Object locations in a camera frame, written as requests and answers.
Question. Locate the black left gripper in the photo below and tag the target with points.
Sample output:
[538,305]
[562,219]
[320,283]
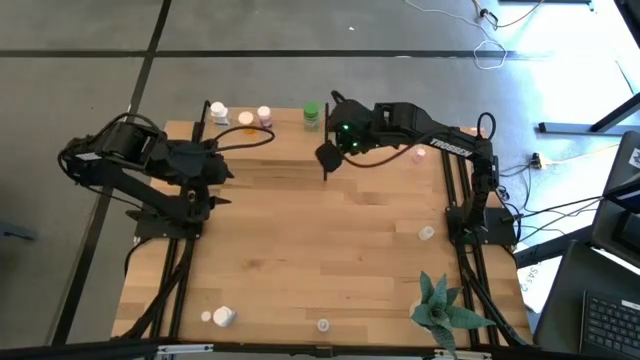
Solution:
[210,167]

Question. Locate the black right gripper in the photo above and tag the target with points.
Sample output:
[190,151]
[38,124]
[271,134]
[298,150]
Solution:
[350,127]

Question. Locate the green cap bottle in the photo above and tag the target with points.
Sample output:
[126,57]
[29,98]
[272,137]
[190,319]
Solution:
[311,112]

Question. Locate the small pink vial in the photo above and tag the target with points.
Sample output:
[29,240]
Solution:
[419,155]

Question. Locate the pink bottle white cap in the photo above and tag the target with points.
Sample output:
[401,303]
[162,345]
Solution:
[264,115]

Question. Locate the orange bottle white cap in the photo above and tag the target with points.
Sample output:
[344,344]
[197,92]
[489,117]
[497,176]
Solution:
[245,119]

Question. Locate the white bottle teal striped label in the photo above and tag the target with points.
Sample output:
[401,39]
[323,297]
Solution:
[218,111]

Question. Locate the white bottle blue label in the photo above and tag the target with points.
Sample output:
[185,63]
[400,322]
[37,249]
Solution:
[223,316]

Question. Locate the clear plastic bottle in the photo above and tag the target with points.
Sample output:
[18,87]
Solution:
[323,325]
[426,233]

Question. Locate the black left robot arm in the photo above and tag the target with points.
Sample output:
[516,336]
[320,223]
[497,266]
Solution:
[125,150]

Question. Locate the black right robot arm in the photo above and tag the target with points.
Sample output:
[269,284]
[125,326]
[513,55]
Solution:
[450,142]

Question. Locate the black shelf end bar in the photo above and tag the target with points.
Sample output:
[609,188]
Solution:
[205,106]
[326,177]

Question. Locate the small white capped vial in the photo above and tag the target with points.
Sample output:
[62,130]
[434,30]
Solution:
[206,316]

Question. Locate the black crossbar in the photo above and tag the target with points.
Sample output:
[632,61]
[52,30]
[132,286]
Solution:
[300,351]

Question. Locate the black floor plug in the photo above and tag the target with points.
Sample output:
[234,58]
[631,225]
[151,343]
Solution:
[487,15]

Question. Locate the black plug adapter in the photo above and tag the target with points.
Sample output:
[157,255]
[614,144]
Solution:
[536,160]

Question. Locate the green artificial succulent plant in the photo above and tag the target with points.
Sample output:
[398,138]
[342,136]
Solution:
[440,312]

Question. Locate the grey desk foot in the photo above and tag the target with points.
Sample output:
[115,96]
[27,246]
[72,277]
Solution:
[575,128]

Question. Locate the white paper sheet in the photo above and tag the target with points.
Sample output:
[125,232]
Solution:
[535,295]

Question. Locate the black side desk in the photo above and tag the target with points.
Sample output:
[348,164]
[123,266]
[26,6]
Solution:
[565,300]

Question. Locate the dark open monitor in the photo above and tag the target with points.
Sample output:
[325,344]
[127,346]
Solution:
[622,225]

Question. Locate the dark laptop keyboard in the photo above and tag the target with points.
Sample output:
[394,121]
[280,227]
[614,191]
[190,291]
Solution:
[612,325]

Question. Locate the silver metal bracket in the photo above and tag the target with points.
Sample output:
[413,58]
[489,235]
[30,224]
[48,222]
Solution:
[185,349]
[462,355]

